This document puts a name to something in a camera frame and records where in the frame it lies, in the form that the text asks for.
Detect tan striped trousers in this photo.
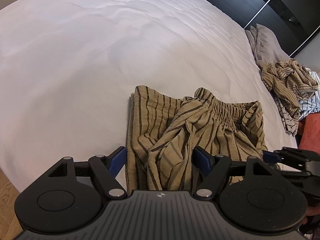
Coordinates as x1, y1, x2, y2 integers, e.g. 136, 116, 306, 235
126, 86, 266, 191

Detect rust red garment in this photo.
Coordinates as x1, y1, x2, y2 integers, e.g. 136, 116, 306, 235
298, 112, 320, 154

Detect blue white checked shirt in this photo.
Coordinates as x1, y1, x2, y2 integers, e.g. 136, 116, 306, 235
273, 68, 319, 136

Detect tan striped crumpled garment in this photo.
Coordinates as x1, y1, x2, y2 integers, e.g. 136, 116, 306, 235
261, 59, 318, 115

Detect white bed sheet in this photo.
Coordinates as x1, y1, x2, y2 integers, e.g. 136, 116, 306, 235
1, 0, 296, 191

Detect grey pillow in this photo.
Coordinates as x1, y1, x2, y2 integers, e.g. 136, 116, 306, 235
245, 24, 290, 68

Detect black wardrobe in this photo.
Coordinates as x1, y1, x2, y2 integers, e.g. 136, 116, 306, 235
207, 0, 319, 57

